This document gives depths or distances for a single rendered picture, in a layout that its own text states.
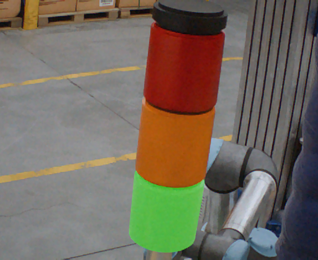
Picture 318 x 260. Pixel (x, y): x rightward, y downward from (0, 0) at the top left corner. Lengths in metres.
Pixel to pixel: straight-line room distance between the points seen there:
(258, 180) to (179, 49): 1.49
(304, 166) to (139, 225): 1.00
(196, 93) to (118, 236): 4.20
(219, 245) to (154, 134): 1.22
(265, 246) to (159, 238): 1.80
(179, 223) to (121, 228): 4.24
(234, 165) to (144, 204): 1.50
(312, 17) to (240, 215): 0.79
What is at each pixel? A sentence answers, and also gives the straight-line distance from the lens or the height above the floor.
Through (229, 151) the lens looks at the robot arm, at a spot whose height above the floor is 1.63.
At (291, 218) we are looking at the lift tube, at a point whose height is 1.71.
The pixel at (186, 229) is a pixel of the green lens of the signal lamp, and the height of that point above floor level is 2.18.
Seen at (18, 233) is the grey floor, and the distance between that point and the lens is 4.61.
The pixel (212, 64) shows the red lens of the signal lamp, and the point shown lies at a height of 2.30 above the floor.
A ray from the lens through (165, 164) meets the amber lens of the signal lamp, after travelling 0.50.
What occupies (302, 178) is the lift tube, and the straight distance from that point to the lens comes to 1.51.
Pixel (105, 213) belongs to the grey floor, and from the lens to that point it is 4.91.
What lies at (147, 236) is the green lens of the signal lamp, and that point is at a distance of 0.53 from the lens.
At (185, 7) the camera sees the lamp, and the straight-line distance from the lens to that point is 0.47.
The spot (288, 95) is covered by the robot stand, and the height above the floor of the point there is 1.70.
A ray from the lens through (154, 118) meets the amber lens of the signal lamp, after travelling 0.49.
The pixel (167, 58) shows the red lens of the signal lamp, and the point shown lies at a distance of 0.47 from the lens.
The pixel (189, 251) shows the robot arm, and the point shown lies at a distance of 1.72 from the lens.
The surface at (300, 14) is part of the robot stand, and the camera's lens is 2.27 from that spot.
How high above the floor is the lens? 2.45
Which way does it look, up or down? 23 degrees down
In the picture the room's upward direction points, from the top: 7 degrees clockwise
